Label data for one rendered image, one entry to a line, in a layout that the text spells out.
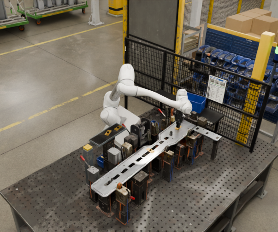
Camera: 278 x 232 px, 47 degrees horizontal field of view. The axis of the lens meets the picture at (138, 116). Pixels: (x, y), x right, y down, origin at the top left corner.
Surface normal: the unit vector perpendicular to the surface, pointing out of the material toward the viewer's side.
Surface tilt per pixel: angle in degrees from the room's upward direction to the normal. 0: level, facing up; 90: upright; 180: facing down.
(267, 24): 90
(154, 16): 90
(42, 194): 0
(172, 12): 90
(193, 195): 0
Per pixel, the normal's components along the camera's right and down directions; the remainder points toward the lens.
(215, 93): -0.64, 0.41
